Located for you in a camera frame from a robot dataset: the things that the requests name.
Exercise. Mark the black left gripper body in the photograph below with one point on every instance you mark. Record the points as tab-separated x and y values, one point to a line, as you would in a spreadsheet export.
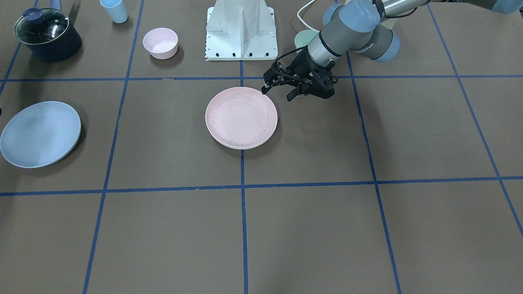
301	65

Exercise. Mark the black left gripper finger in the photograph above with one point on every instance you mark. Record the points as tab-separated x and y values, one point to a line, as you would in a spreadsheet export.
294	93
275	77

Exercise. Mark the pink plate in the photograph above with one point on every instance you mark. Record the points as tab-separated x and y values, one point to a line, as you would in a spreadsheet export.
241	112

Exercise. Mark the blue plate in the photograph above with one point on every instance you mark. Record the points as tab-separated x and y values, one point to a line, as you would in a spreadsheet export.
40	135

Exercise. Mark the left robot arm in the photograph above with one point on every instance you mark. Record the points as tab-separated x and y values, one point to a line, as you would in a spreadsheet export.
356	26

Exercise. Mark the green bowl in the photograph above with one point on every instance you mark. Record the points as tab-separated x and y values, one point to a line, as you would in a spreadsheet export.
304	37

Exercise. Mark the cream plate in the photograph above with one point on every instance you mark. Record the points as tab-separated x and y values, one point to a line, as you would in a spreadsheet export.
243	143

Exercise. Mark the pink bowl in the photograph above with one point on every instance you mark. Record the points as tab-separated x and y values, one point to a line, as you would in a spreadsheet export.
161	43

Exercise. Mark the blue cup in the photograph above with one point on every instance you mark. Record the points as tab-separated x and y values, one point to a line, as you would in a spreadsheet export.
116	10

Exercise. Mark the dark pot with glass lid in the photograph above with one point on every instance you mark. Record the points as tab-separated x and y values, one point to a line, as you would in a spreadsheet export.
48	33

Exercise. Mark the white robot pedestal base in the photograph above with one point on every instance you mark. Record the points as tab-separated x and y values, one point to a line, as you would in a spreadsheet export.
241	30

